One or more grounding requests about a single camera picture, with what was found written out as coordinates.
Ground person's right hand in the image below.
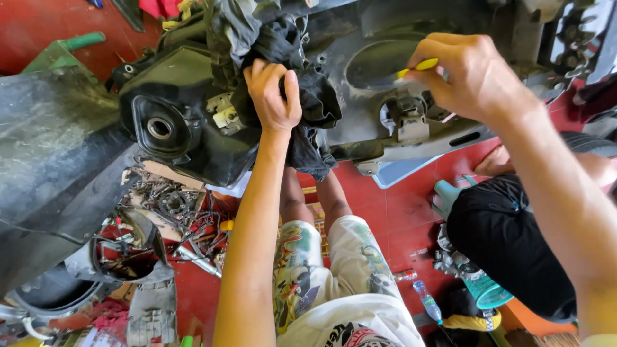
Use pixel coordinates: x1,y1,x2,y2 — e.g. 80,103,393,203
406,33,541,124

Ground person's left hand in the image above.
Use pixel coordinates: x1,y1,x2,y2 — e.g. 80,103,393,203
243,60,303,134

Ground yellow handled screwdriver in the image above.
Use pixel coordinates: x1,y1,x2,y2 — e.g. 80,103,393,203
396,58,440,80

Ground black cloth rag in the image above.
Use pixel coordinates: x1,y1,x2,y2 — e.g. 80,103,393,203
207,0,344,182

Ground teal plastic jug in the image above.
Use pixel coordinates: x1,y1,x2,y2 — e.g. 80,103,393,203
431,174,478,223

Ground person's right leg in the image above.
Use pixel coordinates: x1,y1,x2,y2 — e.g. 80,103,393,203
315,169,355,228

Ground person's leg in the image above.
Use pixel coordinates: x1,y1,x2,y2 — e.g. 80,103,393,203
315,169,355,228
279,166,317,226

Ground black scooter tyre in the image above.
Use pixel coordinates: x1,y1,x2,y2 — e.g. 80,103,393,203
559,130,617,158

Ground person's left leg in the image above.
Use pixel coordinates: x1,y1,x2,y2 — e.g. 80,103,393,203
279,166,317,226

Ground metal sprocket gear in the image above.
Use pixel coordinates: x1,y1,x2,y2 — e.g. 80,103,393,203
432,224,479,281

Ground white printed shorts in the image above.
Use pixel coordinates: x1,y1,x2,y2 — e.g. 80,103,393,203
272,215,404,334

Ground clear plastic water bottle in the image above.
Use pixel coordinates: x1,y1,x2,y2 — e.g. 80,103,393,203
413,280,443,325

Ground red fabric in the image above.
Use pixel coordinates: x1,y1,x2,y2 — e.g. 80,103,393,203
138,0,184,20

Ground yellow cloth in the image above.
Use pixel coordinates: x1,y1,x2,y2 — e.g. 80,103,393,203
442,311,502,333

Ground white printed shirt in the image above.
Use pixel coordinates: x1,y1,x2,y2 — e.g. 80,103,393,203
277,293,428,347

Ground pile of metal parts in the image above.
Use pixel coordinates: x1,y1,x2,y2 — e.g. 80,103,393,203
118,161,233,263

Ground chrome metal tube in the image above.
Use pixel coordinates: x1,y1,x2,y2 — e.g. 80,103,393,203
175,246,223,280

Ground black plastic cover shell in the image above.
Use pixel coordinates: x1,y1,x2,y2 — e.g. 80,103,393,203
65,209,177,286

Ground black plastic fender panel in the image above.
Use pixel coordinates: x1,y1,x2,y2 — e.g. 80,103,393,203
0,67,146,296

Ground red rag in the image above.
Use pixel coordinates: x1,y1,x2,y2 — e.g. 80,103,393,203
91,299,131,339

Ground black scooter body frame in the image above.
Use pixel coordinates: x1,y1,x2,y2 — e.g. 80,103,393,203
103,0,617,190

